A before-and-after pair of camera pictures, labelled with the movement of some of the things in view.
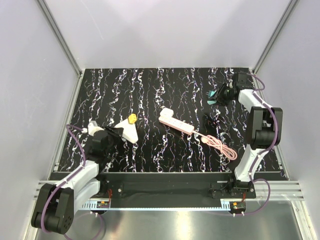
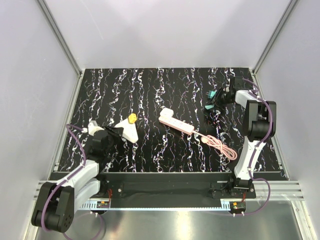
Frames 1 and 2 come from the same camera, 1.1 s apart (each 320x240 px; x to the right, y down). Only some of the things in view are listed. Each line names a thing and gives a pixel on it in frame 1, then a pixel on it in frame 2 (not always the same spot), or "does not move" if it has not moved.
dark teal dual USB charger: (211, 93) does not move
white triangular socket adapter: (130, 132) does not move
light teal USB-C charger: (211, 102) to (209, 106)
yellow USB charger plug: (132, 118) does not move
